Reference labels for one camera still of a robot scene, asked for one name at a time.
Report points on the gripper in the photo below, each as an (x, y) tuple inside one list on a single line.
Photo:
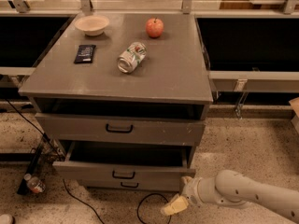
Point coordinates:
[(191, 192)]

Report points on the grey drawer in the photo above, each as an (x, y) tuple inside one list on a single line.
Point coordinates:
[(142, 185), (97, 162), (121, 129)]

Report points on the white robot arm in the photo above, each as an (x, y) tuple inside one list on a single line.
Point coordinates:
[(232, 189)]

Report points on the grey bottom drawer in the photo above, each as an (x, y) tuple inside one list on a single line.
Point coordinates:
[(142, 185)]

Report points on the grey drawer cabinet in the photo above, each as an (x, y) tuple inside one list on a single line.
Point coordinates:
[(170, 83)]

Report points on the grey top drawer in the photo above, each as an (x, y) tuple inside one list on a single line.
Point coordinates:
[(121, 129)]

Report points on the silver green soda can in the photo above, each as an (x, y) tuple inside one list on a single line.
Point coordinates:
[(132, 57)]

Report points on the plastic bottle on floor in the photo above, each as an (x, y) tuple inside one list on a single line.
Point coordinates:
[(34, 184)]

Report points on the red apple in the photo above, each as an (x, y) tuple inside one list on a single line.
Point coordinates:
[(154, 27)]

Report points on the dark snack bar packet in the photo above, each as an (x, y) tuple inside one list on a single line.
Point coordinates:
[(85, 54)]

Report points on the black power strip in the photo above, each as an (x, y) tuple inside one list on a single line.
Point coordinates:
[(22, 190)]

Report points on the beige paper bowl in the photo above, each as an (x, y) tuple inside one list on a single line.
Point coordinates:
[(92, 25)]

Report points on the metal bracket under shelf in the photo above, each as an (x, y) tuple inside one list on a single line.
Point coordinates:
[(240, 88)]

